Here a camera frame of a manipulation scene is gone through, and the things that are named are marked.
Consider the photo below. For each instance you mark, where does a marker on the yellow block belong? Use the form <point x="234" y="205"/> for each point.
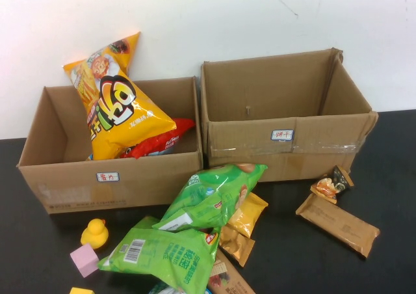
<point x="81" y="290"/>

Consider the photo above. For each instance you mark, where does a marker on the green chips bag with logo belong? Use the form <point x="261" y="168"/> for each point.
<point x="208" y="196"/>

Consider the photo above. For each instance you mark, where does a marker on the small yellow snack packet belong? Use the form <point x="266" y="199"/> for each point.
<point x="248" y="214"/>

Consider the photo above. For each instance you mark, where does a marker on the white label with red characters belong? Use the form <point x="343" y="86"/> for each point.
<point x="107" y="176"/>
<point x="282" y="135"/>

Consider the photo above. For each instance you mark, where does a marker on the brown biscuit pack with picture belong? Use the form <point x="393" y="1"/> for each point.
<point x="229" y="279"/>

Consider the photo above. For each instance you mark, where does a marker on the long tan wrapper packet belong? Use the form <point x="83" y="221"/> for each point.
<point x="338" y="225"/>

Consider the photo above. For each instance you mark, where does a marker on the golden brown snack packet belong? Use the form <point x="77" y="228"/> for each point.
<point x="235" y="246"/>

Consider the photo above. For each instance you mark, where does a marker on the small dark snack packet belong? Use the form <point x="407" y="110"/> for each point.
<point x="334" y="183"/>

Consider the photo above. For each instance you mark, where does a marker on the red prawn cracker bag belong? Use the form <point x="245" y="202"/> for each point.
<point x="162" y="144"/>

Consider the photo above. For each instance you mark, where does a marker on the cardboard box with sf-express print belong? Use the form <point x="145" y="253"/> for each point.
<point x="146" y="183"/>

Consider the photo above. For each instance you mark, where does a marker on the green chips bag with barcode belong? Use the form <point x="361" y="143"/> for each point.
<point x="169" y="255"/>

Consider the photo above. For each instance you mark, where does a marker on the large yellow fries snack bag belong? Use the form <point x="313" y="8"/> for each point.
<point x="120" y="112"/>

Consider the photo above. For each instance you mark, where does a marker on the pink foam cube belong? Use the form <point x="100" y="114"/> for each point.
<point x="84" y="261"/>

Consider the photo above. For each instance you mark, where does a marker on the taped cardboard box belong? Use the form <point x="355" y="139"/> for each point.
<point x="247" y="144"/>

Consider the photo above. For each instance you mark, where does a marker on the yellow rubber duck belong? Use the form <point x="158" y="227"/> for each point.
<point x="94" y="235"/>

